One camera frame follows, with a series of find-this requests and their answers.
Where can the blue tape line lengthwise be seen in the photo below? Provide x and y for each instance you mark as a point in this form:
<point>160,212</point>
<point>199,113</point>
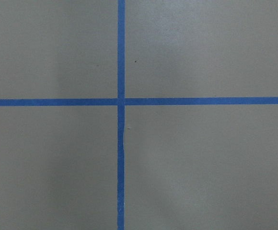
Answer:
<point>120,115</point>

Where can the blue tape line crosswise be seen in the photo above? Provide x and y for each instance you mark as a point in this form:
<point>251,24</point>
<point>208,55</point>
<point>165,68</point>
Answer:
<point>140,101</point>

